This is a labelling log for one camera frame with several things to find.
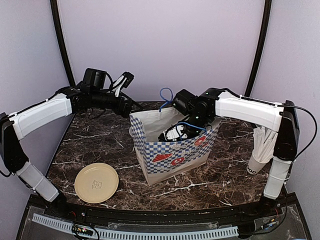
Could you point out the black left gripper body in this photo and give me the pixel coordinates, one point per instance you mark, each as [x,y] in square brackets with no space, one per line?
[121,111]

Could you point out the blue checkered paper bag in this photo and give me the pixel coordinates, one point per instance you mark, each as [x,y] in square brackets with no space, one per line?
[160,160]

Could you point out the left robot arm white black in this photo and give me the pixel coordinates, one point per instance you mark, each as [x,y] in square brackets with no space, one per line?
[87,94]

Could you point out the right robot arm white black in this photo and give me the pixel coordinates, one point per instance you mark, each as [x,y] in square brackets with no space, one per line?
[279,118]

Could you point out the cream yellow plate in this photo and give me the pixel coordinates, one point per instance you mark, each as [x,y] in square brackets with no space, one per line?
[96,183]

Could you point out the paper wrapped straws bundle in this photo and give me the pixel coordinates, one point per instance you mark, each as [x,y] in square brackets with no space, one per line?
[264,140]

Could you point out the white cup holding straws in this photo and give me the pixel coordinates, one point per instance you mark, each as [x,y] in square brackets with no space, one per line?
[254,166]

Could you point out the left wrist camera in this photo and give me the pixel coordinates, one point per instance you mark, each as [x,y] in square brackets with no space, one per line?
[122,82]

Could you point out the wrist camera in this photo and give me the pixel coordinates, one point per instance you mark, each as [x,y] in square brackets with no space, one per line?
[122,82]
[176,133]

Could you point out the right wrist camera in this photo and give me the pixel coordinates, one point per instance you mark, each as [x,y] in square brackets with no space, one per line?
[176,133]

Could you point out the left black frame post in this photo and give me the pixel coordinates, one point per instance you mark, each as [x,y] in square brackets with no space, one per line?
[61,42]

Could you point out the black frame post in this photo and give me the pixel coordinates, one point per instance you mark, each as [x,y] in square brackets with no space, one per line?
[61,42]
[259,48]

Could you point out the white perforated cable duct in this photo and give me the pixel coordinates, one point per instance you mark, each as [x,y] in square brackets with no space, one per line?
[121,231]

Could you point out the right black frame post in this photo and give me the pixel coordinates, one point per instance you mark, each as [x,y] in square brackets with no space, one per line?
[259,48]

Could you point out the black front table rail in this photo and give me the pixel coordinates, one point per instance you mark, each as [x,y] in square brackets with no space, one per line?
[234,215]

